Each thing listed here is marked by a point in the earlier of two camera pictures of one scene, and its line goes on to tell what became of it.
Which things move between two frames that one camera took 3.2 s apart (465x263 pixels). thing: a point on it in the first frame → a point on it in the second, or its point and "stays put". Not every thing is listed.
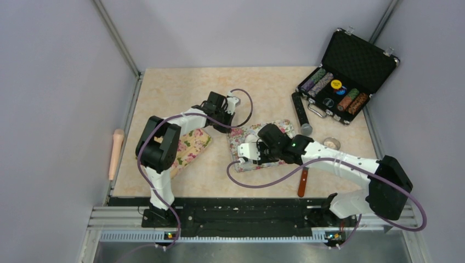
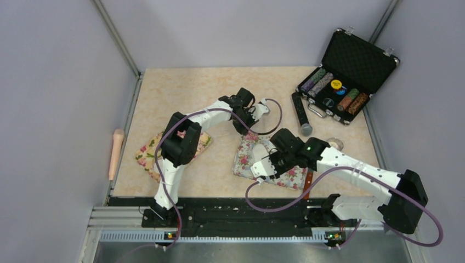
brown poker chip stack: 357,103 stays put
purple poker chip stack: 313,80 stays put
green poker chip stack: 351,95 stays put
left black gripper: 229,116 → 251,121
